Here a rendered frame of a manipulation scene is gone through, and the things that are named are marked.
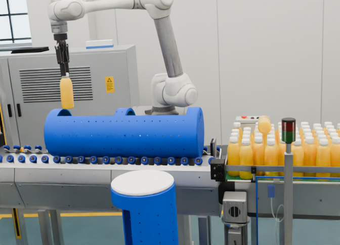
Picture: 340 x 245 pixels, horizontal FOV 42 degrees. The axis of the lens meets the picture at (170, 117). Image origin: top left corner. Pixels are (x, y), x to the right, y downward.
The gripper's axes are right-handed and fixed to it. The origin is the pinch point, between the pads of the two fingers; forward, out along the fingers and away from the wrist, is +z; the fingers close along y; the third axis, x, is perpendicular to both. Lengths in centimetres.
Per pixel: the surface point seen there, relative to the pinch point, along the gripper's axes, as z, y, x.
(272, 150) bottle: 42, 18, 114
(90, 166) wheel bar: 54, 11, 13
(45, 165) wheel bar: 54, 11, -14
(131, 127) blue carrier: 31, 12, 40
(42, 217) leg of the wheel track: 88, 9, -23
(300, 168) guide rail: 51, 20, 127
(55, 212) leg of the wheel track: 91, -5, -21
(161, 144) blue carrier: 41, 13, 56
